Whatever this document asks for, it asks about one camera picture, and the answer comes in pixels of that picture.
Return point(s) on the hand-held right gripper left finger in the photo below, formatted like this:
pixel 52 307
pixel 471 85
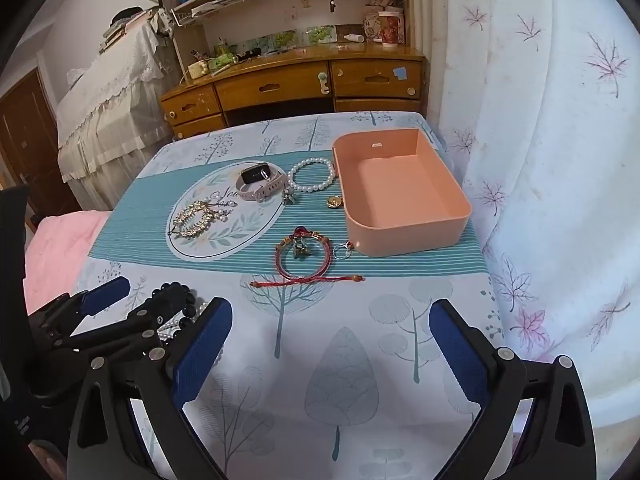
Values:
pixel 200 355

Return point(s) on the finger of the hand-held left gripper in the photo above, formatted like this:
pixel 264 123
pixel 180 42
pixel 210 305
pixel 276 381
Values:
pixel 106 295
pixel 145 322

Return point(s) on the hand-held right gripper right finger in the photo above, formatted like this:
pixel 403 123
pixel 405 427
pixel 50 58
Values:
pixel 457 355

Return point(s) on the small pearl bead strand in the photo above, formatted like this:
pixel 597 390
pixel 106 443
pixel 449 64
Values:
pixel 201 306

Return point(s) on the silver charm pendant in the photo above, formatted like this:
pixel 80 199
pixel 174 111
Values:
pixel 289 197

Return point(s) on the pink plastic box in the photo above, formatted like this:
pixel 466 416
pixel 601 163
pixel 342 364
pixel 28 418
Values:
pixel 400 180

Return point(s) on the pink blanket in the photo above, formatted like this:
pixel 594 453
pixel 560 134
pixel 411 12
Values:
pixel 55 255

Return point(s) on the tree print tablecloth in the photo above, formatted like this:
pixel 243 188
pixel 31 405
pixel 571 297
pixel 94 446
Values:
pixel 350 310

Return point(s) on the brown wooden door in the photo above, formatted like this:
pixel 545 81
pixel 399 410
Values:
pixel 30 135

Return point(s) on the white lace cover cloth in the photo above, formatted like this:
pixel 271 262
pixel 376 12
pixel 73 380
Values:
pixel 115 85

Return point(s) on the pale yellow box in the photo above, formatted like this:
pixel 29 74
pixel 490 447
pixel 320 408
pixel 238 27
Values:
pixel 197 69

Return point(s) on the wooden desk with shelves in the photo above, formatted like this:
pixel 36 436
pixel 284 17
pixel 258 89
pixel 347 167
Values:
pixel 184 50

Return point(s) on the pile of books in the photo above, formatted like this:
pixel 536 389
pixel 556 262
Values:
pixel 117 35

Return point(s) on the leaf print curtain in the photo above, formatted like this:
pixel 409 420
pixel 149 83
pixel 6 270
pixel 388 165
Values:
pixel 550 110

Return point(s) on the green packet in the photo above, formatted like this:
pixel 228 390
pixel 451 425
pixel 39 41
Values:
pixel 225 57

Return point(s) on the blue sticker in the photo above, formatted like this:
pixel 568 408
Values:
pixel 400 73

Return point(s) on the mint drawer safety lock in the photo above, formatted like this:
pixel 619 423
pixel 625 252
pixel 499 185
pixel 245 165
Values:
pixel 323 85

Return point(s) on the red paper cup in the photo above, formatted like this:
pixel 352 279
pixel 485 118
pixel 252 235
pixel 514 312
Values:
pixel 390 30

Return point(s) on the white cream tube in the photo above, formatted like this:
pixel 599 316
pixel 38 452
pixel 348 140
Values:
pixel 352 38

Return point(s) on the green print wall decal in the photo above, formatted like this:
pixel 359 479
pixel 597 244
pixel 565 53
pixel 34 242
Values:
pixel 300 36

